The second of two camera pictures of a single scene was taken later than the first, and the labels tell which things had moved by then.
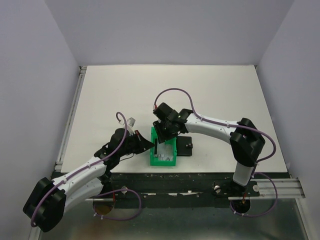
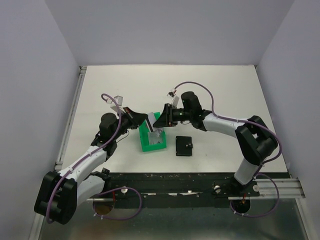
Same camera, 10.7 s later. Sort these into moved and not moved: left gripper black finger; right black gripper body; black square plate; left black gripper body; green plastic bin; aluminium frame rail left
Moved: left black gripper body; left gripper black finger; green plastic bin; right black gripper body
Not moved: aluminium frame rail left; black square plate
